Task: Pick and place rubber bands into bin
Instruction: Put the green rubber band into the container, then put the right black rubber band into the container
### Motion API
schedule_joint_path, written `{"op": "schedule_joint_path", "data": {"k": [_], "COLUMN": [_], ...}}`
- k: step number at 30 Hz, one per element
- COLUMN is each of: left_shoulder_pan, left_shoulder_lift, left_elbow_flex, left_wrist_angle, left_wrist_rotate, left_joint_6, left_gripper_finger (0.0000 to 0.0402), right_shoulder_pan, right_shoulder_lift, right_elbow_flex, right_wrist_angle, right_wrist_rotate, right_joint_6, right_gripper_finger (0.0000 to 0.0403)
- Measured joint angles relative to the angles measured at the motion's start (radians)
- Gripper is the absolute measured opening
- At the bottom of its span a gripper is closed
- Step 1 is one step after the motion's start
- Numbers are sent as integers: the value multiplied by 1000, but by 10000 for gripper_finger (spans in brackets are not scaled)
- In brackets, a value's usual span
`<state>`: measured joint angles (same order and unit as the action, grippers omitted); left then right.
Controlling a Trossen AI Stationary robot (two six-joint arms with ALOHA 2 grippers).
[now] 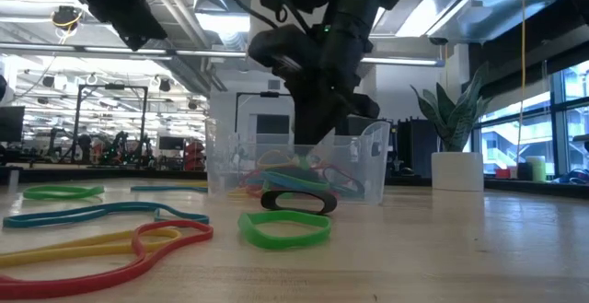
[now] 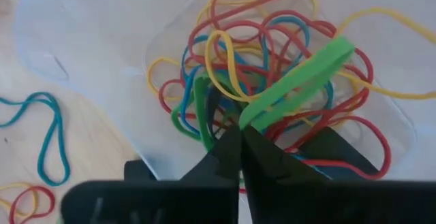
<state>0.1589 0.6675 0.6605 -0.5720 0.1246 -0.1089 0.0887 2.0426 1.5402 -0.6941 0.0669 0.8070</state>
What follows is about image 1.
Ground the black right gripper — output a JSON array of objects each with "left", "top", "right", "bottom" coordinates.
[{"left": 283, "top": 62, "right": 382, "bottom": 147}]

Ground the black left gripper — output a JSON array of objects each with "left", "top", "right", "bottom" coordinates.
[{"left": 85, "top": 0, "right": 169, "bottom": 52}]

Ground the dark olive rubber band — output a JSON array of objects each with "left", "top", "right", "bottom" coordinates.
[{"left": 321, "top": 164, "right": 366, "bottom": 196}]

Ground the black wide rubber band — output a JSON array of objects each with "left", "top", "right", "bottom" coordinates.
[{"left": 260, "top": 189, "right": 339, "bottom": 216}]

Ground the red thin rubber band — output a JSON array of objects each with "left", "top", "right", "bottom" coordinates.
[{"left": 237, "top": 168, "right": 266, "bottom": 199}]

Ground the green wide rubber band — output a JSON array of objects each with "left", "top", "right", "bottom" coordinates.
[{"left": 237, "top": 210, "right": 332, "bottom": 251}]

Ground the red long rubber band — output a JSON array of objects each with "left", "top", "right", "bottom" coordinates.
[{"left": 0, "top": 219, "right": 214, "bottom": 300}]

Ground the blue long rubber band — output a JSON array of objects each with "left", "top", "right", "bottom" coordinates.
[{"left": 2, "top": 201, "right": 211, "bottom": 229}]

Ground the yellow long rubber band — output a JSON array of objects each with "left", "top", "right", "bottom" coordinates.
[{"left": 0, "top": 227, "right": 183, "bottom": 269}]

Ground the clear plastic bin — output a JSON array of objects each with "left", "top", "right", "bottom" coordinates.
[{"left": 204, "top": 117, "right": 391, "bottom": 204}]

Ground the black yellow ceiling device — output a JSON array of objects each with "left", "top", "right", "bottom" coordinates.
[{"left": 50, "top": 5, "right": 85, "bottom": 31}]

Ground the black cabinet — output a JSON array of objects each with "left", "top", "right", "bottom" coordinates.
[{"left": 396, "top": 117, "right": 439, "bottom": 179}]

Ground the black monitor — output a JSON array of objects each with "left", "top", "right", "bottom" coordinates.
[
  {"left": 0, "top": 105, "right": 26, "bottom": 144},
  {"left": 157, "top": 135, "right": 187, "bottom": 153}
]

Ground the red equipment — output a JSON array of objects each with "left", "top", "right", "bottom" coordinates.
[{"left": 183, "top": 140, "right": 207, "bottom": 171}]

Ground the snake plant in white pot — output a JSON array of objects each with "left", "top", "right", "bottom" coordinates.
[{"left": 410, "top": 61, "right": 496, "bottom": 192}]

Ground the green cup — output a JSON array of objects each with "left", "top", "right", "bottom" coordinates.
[{"left": 525, "top": 155, "right": 548, "bottom": 183}]

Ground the blue object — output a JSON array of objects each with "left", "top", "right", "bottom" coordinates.
[{"left": 554, "top": 168, "right": 589, "bottom": 186}]

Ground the black metal rack frame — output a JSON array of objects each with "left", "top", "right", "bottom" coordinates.
[{"left": 73, "top": 83, "right": 149, "bottom": 164}]

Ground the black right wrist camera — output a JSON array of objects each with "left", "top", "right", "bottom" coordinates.
[{"left": 247, "top": 24, "right": 323, "bottom": 82}]

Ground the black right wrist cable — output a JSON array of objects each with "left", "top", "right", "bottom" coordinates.
[{"left": 219, "top": 0, "right": 295, "bottom": 32}]

